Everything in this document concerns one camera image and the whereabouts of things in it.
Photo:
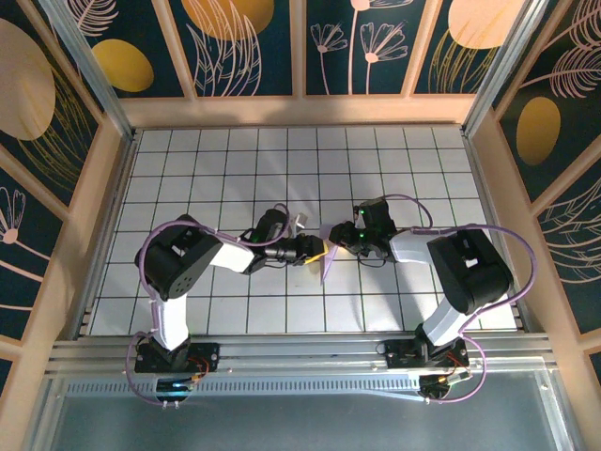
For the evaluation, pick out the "lilac paper sheet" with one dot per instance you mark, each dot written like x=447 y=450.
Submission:
x=330 y=260

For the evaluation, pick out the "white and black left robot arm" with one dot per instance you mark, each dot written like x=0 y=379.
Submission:
x=230 y=256

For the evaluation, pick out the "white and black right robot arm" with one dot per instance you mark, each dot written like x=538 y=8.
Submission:
x=413 y=246

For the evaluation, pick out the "white grid mat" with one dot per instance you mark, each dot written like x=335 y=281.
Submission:
x=235 y=300

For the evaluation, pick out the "small electronics board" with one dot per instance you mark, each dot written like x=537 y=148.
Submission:
x=174 y=385
x=441 y=381

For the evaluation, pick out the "grey metal plate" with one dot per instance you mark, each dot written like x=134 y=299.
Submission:
x=300 y=423

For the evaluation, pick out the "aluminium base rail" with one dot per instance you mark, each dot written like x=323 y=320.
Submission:
x=300 y=352

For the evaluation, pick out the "aluminium side rail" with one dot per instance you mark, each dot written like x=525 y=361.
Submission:
x=483 y=188
x=109 y=225

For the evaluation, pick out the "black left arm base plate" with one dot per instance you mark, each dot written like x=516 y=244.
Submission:
x=212 y=350

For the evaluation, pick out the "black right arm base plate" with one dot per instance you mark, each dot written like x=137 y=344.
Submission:
x=396 y=359

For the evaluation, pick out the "aluminium frame post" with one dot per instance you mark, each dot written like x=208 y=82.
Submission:
x=503 y=70
x=89 y=70

